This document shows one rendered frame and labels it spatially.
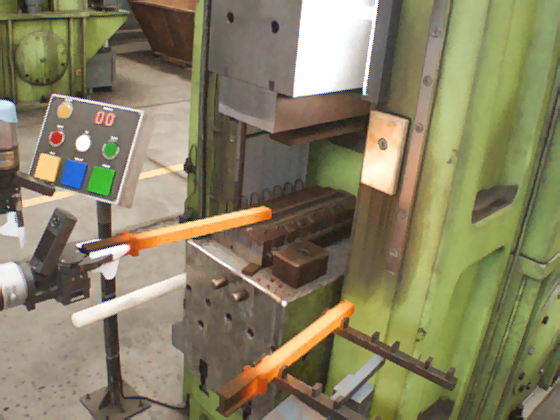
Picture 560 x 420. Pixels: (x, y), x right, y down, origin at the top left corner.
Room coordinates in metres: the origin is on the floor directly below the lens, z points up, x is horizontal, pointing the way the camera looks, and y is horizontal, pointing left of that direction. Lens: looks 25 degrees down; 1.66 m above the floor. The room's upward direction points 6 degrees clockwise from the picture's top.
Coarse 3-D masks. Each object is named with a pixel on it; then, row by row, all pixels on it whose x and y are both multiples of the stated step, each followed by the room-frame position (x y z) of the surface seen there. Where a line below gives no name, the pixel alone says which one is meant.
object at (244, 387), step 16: (352, 304) 1.05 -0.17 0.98; (320, 320) 0.98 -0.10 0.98; (336, 320) 0.98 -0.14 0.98; (304, 336) 0.92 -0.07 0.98; (320, 336) 0.94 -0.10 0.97; (288, 352) 0.86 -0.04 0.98; (304, 352) 0.89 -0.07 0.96; (256, 368) 0.81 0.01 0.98; (272, 368) 0.81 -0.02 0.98; (240, 384) 0.75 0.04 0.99; (256, 384) 0.78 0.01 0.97; (224, 400) 0.72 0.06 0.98; (240, 400) 0.75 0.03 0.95; (224, 416) 0.72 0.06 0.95
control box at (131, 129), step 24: (48, 120) 1.65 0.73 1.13; (72, 120) 1.63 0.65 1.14; (120, 120) 1.59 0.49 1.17; (144, 120) 1.59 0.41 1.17; (48, 144) 1.61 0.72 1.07; (72, 144) 1.59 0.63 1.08; (96, 144) 1.57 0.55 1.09; (120, 144) 1.55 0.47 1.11; (144, 144) 1.59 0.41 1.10; (120, 168) 1.51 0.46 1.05; (72, 192) 1.51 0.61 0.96; (120, 192) 1.48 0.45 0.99
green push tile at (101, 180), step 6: (96, 168) 1.52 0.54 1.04; (102, 168) 1.52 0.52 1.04; (96, 174) 1.51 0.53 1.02; (102, 174) 1.51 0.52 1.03; (108, 174) 1.50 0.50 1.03; (114, 174) 1.50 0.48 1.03; (90, 180) 1.51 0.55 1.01; (96, 180) 1.50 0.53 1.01; (102, 180) 1.50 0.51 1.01; (108, 180) 1.49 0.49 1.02; (90, 186) 1.50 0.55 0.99; (96, 186) 1.49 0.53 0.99; (102, 186) 1.49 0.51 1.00; (108, 186) 1.48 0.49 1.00; (96, 192) 1.48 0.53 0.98; (102, 192) 1.48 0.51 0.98; (108, 192) 1.48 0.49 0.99
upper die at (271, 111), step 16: (224, 80) 1.39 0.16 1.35; (224, 96) 1.39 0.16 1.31; (240, 96) 1.35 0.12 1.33; (256, 96) 1.31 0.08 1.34; (272, 96) 1.27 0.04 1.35; (288, 96) 1.29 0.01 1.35; (304, 96) 1.33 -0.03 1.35; (320, 96) 1.38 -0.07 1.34; (336, 96) 1.42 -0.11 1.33; (352, 96) 1.47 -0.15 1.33; (224, 112) 1.38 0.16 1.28; (240, 112) 1.34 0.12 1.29; (256, 112) 1.31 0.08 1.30; (272, 112) 1.27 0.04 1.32; (288, 112) 1.30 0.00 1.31; (304, 112) 1.34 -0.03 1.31; (320, 112) 1.38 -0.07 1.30; (336, 112) 1.43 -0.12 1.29; (352, 112) 1.47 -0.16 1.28; (368, 112) 1.52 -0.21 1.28; (272, 128) 1.27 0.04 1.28; (288, 128) 1.30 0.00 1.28
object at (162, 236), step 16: (256, 208) 1.21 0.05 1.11; (192, 224) 1.07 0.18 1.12; (208, 224) 1.08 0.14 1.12; (224, 224) 1.11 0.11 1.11; (240, 224) 1.14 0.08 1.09; (96, 240) 0.92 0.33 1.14; (112, 240) 0.93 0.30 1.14; (128, 240) 0.94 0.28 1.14; (144, 240) 0.96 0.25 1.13; (160, 240) 0.99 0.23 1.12; (176, 240) 1.02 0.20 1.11
